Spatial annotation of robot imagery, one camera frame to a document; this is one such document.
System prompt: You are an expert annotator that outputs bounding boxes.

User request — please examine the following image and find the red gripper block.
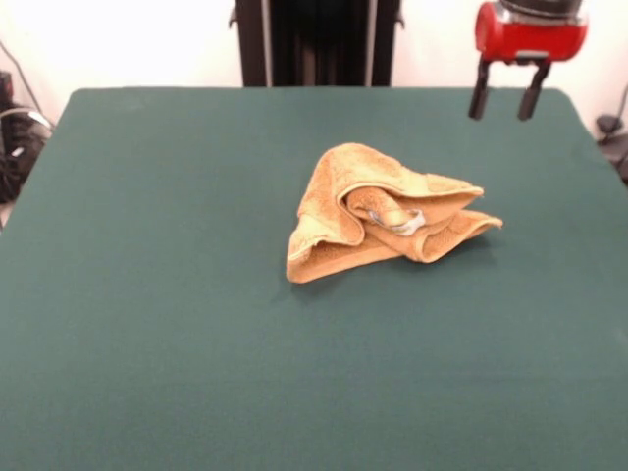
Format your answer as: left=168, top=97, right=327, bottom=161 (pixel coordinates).
left=467, top=1, right=589, bottom=122

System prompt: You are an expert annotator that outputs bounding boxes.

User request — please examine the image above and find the tan terry towel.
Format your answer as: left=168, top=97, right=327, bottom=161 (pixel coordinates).
left=286, top=141, right=504, bottom=285

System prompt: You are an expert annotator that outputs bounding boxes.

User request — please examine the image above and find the dark green table cloth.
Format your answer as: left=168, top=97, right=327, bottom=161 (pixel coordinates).
left=0, top=86, right=628, bottom=471

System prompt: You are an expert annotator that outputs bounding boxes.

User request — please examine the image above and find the black equipment bag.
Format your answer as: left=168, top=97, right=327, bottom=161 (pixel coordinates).
left=0, top=102, right=54, bottom=205

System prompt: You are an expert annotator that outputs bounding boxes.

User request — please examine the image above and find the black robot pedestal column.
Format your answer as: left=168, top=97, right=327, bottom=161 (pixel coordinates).
left=228, top=0, right=406, bottom=88

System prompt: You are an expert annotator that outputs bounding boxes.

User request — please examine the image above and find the thin grey cable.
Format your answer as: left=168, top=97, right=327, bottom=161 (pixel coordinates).
left=0, top=41, right=55, bottom=133

